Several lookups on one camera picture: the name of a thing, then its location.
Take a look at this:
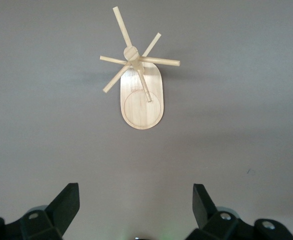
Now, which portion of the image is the wooden cup rack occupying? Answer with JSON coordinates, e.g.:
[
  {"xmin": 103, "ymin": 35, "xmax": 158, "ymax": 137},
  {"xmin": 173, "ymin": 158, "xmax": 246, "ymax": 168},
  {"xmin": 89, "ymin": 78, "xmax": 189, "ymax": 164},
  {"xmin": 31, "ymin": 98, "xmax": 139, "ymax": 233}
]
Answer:
[{"xmin": 99, "ymin": 6, "xmax": 181, "ymax": 131}]

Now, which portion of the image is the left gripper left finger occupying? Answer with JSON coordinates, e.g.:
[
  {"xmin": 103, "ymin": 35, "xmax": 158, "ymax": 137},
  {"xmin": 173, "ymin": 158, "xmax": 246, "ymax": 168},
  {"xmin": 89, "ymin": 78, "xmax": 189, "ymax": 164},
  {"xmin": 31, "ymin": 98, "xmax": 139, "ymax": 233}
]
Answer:
[{"xmin": 0, "ymin": 182, "xmax": 81, "ymax": 240}]

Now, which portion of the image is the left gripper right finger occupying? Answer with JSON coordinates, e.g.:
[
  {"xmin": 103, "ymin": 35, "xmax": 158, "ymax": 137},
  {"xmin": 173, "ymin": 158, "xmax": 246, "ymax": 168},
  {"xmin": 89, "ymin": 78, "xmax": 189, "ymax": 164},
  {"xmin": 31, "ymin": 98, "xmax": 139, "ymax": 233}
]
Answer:
[{"xmin": 192, "ymin": 183, "xmax": 293, "ymax": 240}]

